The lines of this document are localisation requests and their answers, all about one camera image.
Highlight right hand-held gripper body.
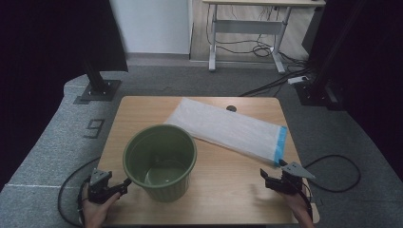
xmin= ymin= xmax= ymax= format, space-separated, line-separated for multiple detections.
xmin=268 ymin=161 xmax=317 ymax=196

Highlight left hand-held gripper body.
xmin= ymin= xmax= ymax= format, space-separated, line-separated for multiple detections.
xmin=86 ymin=168 xmax=125 ymax=205

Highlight green plastic trash bin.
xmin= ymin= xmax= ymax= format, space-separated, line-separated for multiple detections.
xmin=122 ymin=123 xmax=198 ymax=203

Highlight white plastic bag blue edge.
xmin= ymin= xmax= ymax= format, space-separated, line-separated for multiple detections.
xmin=163 ymin=97 xmax=288 ymax=167

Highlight person's left hand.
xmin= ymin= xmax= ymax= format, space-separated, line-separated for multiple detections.
xmin=81 ymin=184 xmax=122 ymax=228

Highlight person's right hand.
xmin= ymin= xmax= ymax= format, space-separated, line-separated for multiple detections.
xmin=277 ymin=186 xmax=316 ymax=223

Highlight white power strip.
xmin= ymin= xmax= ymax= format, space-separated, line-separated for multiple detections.
xmin=287 ymin=75 xmax=310 ymax=86

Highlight black curtain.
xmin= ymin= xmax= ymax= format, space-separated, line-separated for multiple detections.
xmin=301 ymin=0 xmax=403 ymax=182
xmin=0 ymin=0 xmax=129 ymax=192

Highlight white-framed desk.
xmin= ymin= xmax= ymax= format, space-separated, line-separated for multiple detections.
xmin=201 ymin=0 xmax=327 ymax=75

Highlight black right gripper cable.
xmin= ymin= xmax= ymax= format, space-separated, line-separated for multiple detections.
xmin=298 ymin=154 xmax=362 ymax=222

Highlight black stand with base plate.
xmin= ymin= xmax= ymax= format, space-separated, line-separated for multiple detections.
xmin=79 ymin=60 xmax=123 ymax=104
xmin=294 ymin=0 xmax=347 ymax=111

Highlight black floor cables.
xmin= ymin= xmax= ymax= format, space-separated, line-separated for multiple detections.
xmin=239 ymin=66 xmax=317 ymax=98

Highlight tangled black cables under desk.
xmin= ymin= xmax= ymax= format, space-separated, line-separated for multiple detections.
xmin=205 ymin=4 xmax=307 ymax=66

